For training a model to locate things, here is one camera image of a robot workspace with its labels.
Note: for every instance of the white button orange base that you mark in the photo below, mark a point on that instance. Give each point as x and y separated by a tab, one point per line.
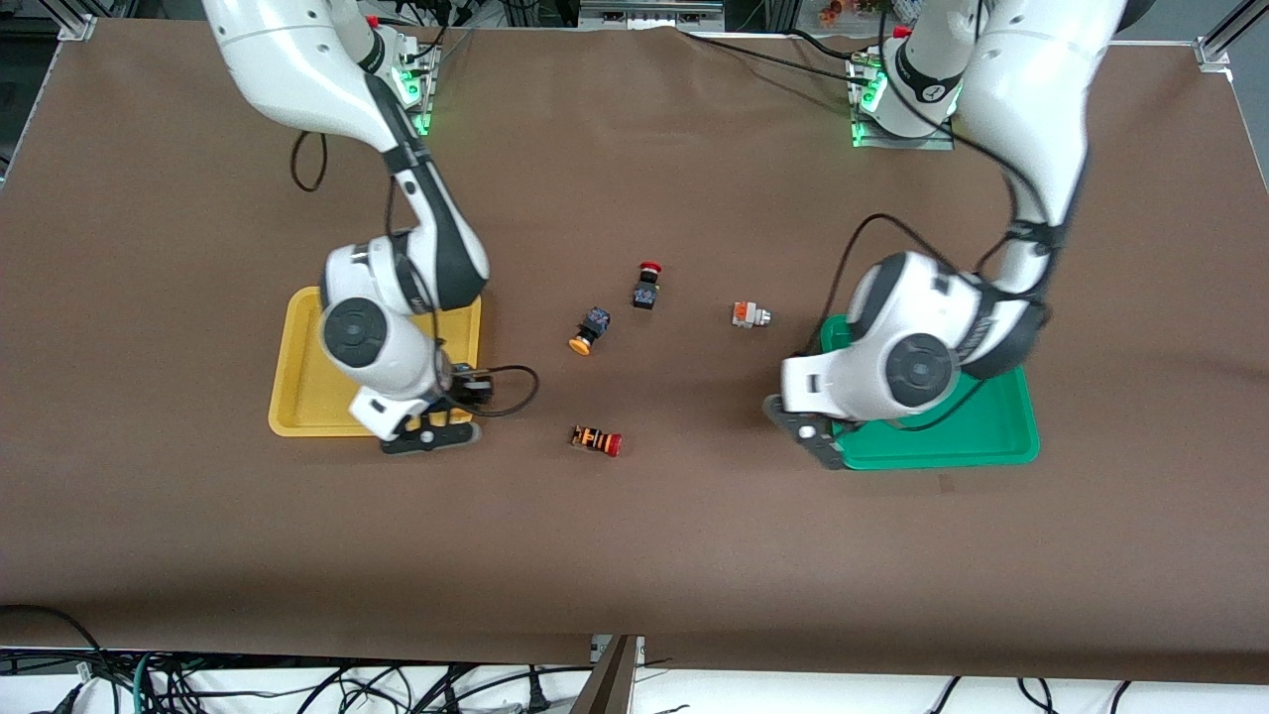
749	315

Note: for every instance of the yellow cap push button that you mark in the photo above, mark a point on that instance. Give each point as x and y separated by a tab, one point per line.
589	330

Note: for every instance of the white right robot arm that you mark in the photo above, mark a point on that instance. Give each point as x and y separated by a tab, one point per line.
297	59

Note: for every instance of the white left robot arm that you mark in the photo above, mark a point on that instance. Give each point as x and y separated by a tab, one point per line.
1031	109

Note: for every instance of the yellow plastic tray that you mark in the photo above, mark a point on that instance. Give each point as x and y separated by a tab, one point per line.
307	397

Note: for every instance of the red button orange striped body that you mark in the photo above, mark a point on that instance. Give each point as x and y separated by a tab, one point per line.
597	440

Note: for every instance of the green plastic tray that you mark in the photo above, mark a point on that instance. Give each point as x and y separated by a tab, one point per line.
991	436

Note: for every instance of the brown table mat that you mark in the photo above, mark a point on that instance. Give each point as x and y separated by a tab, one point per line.
634	555

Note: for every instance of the red mushroom button black body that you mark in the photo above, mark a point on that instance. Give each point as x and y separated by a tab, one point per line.
646	286

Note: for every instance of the metal table leg beam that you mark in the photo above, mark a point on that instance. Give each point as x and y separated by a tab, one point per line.
610	679

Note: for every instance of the aluminium corner profile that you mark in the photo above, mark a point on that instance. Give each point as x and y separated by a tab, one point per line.
1214	50

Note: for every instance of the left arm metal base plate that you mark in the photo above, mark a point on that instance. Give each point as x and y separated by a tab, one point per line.
892	142

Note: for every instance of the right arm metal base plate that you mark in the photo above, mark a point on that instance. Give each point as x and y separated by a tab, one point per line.
424	94

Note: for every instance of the aluminium frame bar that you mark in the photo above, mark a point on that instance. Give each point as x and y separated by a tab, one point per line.
649	10

